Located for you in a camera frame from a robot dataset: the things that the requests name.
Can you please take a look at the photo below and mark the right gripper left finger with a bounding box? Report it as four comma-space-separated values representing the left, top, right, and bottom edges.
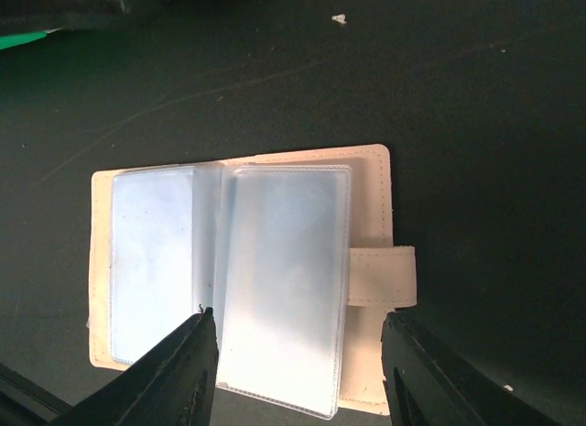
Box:
54, 308, 219, 425

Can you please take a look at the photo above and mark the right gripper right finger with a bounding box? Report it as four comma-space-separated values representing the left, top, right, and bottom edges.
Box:
381, 312, 556, 425

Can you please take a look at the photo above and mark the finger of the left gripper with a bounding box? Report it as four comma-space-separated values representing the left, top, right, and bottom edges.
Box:
1, 0, 168, 30

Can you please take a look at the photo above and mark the tan leather card holder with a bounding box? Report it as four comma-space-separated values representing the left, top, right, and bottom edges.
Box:
88, 144, 418, 419

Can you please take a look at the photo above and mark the green bin middle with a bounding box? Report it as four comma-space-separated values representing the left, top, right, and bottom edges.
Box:
0, 31, 48, 50

